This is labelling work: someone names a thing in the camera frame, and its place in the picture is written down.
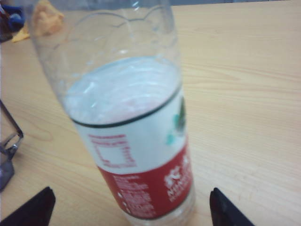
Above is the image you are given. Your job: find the transparent grey angular mug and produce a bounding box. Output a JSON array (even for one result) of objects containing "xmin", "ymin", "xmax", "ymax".
[{"xmin": 0, "ymin": 98, "xmax": 24, "ymax": 191}]

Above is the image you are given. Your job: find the orange crumpled cloth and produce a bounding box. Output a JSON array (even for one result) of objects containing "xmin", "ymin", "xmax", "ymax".
[{"xmin": 11, "ymin": 0, "xmax": 65, "ymax": 43}]

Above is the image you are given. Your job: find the Nongfu Spring water bottle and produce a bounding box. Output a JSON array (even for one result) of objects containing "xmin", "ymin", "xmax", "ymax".
[{"xmin": 27, "ymin": 0, "xmax": 196, "ymax": 226}]

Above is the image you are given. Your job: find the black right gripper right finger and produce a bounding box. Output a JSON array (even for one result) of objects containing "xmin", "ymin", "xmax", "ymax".
[{"xmin": 209, "ymin": 187, "xmax": 256, "ymax": 226}]

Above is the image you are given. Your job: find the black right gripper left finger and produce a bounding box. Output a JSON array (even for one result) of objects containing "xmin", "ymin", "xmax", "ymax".
[{"xmin": 0, "ymin": 186, "xmax": 56, "ymax": 226}]

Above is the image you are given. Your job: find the dark blue object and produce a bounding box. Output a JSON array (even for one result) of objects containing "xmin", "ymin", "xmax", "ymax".
[{"xmin": 0, "ymin": 0, "xmax": 25, "ymax": 43}]

